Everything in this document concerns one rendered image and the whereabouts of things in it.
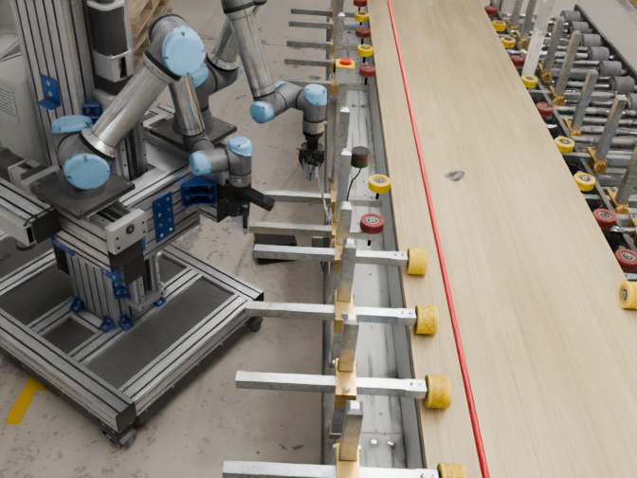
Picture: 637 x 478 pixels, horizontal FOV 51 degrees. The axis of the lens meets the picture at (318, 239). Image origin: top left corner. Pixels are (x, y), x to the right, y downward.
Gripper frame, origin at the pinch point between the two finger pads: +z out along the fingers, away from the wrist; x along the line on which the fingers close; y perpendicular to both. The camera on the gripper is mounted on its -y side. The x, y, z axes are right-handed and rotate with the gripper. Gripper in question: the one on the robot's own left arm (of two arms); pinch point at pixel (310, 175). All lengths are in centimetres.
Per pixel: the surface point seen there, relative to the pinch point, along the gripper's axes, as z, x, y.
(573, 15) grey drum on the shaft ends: 8, 162, -219
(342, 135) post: -14.7, 10.6, -5.2
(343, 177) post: -12.8, 10.7, 19.8
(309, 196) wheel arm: 10.0, 0.3, -1.5
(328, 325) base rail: 22, 8, 53
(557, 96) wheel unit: 7, 119, -97
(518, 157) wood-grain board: 2, 82, -26
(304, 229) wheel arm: 6.7, -0.9, 23.5
